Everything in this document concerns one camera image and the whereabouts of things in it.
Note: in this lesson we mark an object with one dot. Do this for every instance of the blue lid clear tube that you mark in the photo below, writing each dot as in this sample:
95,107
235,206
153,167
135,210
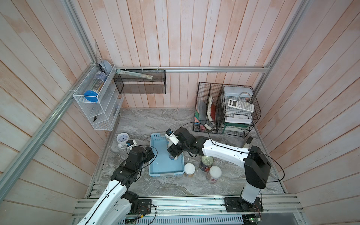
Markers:
96,85

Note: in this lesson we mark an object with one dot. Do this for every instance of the white calculator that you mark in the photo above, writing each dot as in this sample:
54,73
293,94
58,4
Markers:
241,105

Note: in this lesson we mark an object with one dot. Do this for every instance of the white flat box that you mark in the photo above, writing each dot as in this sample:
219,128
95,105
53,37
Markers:
241,118

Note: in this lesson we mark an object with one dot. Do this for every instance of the light blue plastic basket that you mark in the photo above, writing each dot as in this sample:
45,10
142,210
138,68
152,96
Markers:
162,164

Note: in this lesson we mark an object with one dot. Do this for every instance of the black mesh wall basket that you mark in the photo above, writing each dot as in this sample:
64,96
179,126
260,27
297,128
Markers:
141,81

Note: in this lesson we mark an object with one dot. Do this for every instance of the red label tin can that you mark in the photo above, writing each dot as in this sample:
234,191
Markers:
206,163

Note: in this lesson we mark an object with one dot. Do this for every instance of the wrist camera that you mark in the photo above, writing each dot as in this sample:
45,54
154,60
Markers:
130,144
171,137

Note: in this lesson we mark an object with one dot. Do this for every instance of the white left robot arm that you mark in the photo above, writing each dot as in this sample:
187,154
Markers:
116,201

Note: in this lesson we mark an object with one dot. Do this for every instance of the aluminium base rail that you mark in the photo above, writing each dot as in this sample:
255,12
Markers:
273,209

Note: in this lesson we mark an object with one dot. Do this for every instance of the white wire wall shelf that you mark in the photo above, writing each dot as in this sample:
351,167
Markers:
102,114

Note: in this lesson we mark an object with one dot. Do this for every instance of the white lid yellow jar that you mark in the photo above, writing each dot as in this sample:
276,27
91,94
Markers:
189,170

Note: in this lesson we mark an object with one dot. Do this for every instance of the white alarm clock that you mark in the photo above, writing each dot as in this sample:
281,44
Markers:
122,139

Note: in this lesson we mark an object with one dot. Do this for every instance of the black wire desk organizer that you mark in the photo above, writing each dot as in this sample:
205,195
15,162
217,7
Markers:
213,93

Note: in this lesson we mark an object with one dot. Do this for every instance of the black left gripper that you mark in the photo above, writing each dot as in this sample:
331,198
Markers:
151,155

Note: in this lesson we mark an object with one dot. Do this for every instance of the white lid pink bottle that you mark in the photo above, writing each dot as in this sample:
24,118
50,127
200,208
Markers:
213,174

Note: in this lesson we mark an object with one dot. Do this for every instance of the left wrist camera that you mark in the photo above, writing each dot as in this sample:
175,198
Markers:
130,144

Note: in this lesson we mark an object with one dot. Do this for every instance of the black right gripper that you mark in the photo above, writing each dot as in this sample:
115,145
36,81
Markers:
173,147

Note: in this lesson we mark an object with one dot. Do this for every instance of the white box on top shelf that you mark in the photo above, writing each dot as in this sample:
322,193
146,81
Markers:
242,92

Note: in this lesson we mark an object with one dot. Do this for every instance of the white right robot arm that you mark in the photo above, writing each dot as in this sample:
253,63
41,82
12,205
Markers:
254,162

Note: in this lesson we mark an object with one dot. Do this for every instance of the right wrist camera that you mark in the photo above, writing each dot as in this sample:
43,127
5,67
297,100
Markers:
171,137

